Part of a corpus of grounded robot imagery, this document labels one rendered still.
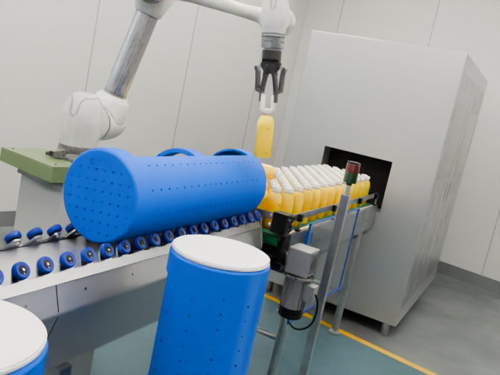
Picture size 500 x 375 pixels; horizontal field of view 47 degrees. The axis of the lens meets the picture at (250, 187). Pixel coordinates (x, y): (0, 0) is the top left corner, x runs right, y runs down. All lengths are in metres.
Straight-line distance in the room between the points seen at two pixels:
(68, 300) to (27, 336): 0.59
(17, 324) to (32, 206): 1.47
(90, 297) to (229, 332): 0.39
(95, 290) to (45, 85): 3.40
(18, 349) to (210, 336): 0.69
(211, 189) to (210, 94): 4.23
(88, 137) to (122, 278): 0.84
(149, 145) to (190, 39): 1.12
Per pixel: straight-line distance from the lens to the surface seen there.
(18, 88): 4.79
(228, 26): 6.25
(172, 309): 1.55
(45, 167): 2.27
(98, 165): 1.73
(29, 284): 1.48
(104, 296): 1.67
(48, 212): 2.38
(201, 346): 1.54
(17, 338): 0.98
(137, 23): 2.54
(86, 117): 2.38
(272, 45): 2.20
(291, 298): 2.56
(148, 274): 1.82
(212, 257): 1.52
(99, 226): 1.74
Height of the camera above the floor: 1.48
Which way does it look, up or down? 9 degrees down
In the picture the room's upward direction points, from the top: 12 degrees clockwise
